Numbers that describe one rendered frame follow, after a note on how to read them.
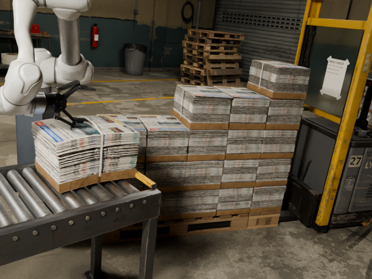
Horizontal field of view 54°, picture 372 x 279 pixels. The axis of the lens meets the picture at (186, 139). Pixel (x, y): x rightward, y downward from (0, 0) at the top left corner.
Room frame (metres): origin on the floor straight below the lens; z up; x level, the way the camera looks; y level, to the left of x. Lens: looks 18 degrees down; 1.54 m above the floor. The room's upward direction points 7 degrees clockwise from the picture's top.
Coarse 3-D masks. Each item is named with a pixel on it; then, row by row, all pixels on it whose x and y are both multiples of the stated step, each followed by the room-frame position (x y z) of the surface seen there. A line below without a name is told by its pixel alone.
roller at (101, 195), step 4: (92, 184) 1.43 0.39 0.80; (96, 184) 1.44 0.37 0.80; (88, 188) 1.43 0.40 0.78; (92, 188) 1.41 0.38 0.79; (96, 188) 1.40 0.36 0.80; (100, 188) 1.40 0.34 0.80; (92, 192) 1.40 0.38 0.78; (96, 192) 1.38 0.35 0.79; (100, 192) 1.37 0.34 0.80; (104, 192) 1.37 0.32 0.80; (96, 196) 1.37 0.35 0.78; (100, 196) 1.36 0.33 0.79; (104, 196) 1.35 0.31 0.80; (108, 196) 1.34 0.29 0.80; (100, 200) 1.35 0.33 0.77; (104, 200) 1.33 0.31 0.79
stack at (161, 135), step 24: (120, 120) 2.36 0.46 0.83; (144, 120) 2.43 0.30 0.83; (168, 120) 2.50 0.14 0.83; (144, 144) 2.20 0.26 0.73; (168, 144) 2.27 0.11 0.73; (192, 144) 2.33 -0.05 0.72; (216, 144) 2.40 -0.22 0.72; (240, 144) 2.47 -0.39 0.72; (144, 168) 2.25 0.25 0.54; (168, 168) 2.27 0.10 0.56; (192, 168) 2.33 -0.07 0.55; (216, 168) 2.40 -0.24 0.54; (240, 168) 2.48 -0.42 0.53; (168, 192) 2.28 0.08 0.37; (192, 192) 2.34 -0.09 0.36; (216, 192) 2.42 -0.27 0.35; (240, 192) 2.49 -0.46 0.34; (240, 216) 2.50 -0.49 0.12; (120, 240) 2.16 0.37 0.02
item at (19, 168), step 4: (16, 164) 1.54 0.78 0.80; (20, 164) 1.55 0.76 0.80; (24, 164) 1.55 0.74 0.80; (28, 164) 1.56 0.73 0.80; (32, 164) 1.56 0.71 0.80; (0, 168) 1.48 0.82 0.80; (4, 168) 1.49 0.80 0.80; (8, 168) 1.49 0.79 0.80; (12, 168) 1.50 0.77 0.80; (16, 168) 1.50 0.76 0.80; (20, 168) 1.51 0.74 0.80; (32, 168) 1.55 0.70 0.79; (36, 168) 1.56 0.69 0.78; (0, 172) 1.45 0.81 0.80; (4, 172) 1.47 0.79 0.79; (20, 172) 1.51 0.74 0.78; (36, 172) 1.56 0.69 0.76; (4, 176) 1.47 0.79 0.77; (8, 180) 1.48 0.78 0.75; (28, 184) 1.53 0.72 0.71; (32, 188) 1.55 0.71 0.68
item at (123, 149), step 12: (96, 120) 1.63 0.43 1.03; (108, 120) 1.66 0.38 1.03; (108, 132) 1.47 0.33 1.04; (120, 132) 1.50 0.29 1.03; (132, 132) 1.53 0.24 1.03; (108, 144) 1.45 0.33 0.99; (120, 144) 1.49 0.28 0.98; (132, 144) 1.53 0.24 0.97; (108, 156) 1.46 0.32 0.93; (120, 156) 1.49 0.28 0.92; (132, 156) 1.54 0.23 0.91; (108, 168) 1.46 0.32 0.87; (120, 168) 1.50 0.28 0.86; (132, 168) 1.54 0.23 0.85
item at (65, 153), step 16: (32, 128) 1.50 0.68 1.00; (48, 128) 1.44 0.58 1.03; (64, 128) 1.46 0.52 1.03; (80, 128) 1.48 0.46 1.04; (48, 144) 1.37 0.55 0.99; (64, 144) 1.32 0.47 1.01; (80, 144) 1.37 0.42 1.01; (48, 160) 1.40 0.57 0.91; (64, 160) 1.33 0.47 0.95; (80, 160) 1.37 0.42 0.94; (64, 176) 1.33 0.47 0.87; (80, 176) 1.37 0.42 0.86
